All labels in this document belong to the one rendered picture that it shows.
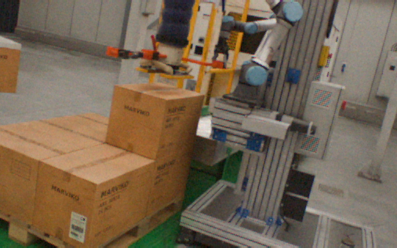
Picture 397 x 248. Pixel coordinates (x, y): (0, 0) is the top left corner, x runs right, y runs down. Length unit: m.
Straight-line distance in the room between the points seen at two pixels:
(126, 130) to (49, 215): 0.73
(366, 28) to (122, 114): 9.80
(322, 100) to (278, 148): 0.43
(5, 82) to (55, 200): 1.49
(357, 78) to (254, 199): 9.24
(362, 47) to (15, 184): 10.41
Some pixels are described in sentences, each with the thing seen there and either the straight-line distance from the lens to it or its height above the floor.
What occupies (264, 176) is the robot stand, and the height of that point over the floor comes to 0.53.
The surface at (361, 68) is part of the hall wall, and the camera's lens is 11.85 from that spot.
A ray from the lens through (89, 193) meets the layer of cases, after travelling 2.18.
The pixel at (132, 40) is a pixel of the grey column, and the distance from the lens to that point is 4.28.
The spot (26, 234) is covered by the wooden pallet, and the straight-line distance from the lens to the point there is 2.58.
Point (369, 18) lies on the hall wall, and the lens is 11.92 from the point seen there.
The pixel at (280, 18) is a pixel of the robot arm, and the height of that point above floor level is 1.55.
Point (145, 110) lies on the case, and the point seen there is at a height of 0.84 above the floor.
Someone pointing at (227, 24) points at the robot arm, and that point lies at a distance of 2.95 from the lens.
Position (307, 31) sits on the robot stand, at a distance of 2.68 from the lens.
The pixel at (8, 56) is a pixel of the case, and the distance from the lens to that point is 3.54.
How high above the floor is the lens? 1.37
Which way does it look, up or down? 12 degrees down
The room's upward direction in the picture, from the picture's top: 12 degrees clockwise
